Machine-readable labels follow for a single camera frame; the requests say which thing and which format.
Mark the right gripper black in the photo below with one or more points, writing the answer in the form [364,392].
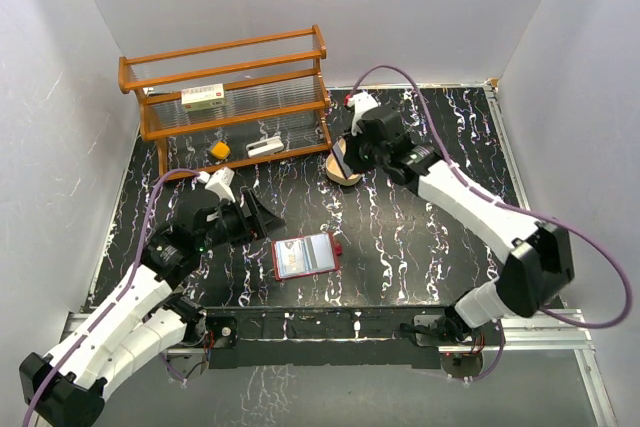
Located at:
[351,157]

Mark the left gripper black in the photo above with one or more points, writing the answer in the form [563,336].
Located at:
[260,223]

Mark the credit card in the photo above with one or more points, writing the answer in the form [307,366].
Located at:
[291,258]
[338,154]

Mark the red leather card holder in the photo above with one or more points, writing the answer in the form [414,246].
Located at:
[322,252]

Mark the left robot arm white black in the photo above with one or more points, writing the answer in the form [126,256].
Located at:
[144,315]

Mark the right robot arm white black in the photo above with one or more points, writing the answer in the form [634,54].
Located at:
[535,256]

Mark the beige oval tray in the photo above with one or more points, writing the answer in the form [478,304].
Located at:
[336,175]

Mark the white stapler-like object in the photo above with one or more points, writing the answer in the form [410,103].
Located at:
[265,147]

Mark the yellow square object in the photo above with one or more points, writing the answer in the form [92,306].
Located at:
[220,151]

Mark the wooden shelf rack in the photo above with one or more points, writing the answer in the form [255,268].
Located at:
[274,86]

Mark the white red box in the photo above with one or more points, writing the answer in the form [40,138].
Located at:
[203,97]

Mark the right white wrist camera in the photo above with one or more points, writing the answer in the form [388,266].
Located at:
[359,104]

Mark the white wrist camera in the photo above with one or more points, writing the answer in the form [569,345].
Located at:
[219,183]
[359,104]

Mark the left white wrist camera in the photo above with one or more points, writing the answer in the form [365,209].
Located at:
[219,183]

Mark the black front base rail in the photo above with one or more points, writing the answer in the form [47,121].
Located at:
[317,336]

